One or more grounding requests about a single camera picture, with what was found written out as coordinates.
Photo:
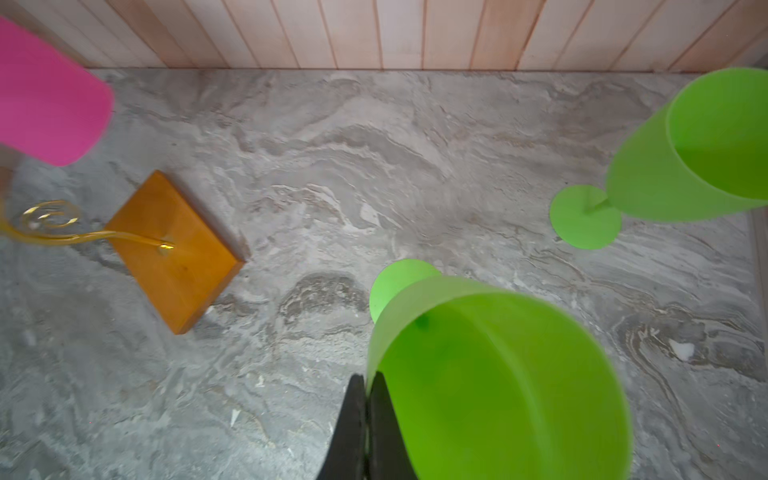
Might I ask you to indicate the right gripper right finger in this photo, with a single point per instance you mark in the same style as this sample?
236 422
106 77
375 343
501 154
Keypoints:
387 455

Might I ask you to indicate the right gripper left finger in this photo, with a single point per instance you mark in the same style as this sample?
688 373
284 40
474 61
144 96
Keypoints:
346 455

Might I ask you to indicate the green wine glass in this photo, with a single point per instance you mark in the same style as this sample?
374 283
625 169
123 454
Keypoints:
702 156
487 383

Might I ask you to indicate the pink wine glass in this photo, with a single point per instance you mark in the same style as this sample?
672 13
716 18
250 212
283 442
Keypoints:
52 109

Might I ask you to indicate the gold wire wine glass rack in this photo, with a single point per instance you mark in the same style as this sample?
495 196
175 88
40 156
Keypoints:
180 261

